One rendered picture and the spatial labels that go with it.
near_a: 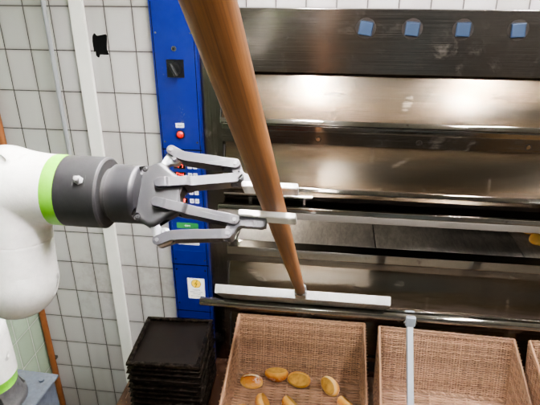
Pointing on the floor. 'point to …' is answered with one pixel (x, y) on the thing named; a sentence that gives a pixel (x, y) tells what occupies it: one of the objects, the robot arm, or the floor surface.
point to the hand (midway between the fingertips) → (270, 202)
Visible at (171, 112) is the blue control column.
